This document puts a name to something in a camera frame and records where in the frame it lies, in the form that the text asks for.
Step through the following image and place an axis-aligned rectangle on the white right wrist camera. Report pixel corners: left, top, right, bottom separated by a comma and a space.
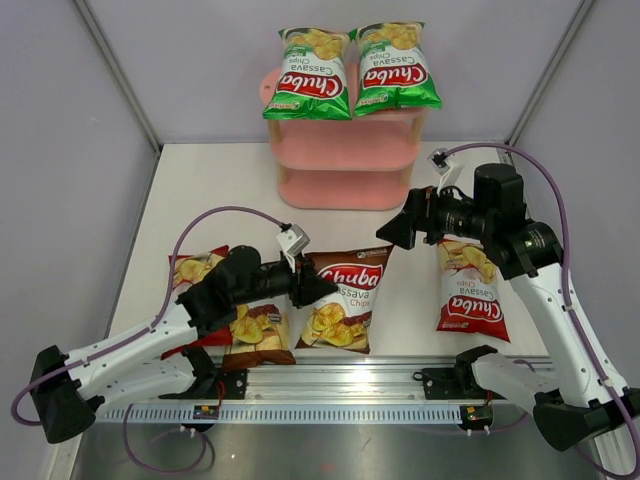
429, 148, 462, 192

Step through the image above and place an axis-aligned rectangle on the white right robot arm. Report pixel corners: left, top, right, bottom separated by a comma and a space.
376, 163, 639, 451

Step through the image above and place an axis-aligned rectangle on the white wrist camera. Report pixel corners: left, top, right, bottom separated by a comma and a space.
429, 148, 462, 192
276, 223, 310, 261

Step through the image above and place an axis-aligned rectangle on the aluminium frame post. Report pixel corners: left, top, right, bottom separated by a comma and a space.
504, 0, 599, 146
70, 0, 163, 158

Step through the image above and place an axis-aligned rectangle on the red chuba chips bag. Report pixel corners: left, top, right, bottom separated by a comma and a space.
161, 245, 232, 360
436, 239, 510, 342

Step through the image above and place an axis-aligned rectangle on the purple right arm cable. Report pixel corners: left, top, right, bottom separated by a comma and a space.
439, 142, 640, 476

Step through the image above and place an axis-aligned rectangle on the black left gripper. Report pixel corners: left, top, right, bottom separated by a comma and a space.
233, 252, 338, 309

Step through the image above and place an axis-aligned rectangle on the left aluminium frame post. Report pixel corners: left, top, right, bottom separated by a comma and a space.
70, 0, 163, 158

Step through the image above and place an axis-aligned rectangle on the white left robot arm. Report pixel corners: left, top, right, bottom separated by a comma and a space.
27, 246, 338, 444

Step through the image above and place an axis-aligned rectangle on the aluminium mounting rail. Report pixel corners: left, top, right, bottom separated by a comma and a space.
149, 353, 556, 407

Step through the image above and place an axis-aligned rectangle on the white slotted cable duct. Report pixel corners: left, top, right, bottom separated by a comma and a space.
97, 402, 493, 429

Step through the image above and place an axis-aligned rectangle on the right aluminium frame post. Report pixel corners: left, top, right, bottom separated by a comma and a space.
504, 0, 599, 146

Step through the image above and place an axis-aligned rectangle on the brown Chuba barbeque chips bag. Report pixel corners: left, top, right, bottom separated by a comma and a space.
296, 245, 393, 354

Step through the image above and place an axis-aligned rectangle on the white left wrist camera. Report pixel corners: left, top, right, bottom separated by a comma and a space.
276, 223, 310, 261

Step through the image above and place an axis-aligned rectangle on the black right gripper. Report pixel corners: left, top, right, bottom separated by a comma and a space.
377, 180, 494, 250

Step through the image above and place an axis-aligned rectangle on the pink three-tier wooden shelf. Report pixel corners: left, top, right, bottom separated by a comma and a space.
258, 66, 427, 211

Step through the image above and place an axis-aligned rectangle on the green Chuba chips bag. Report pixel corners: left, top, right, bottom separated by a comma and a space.
349, 21, 442, 117
262, 27, 352, 121

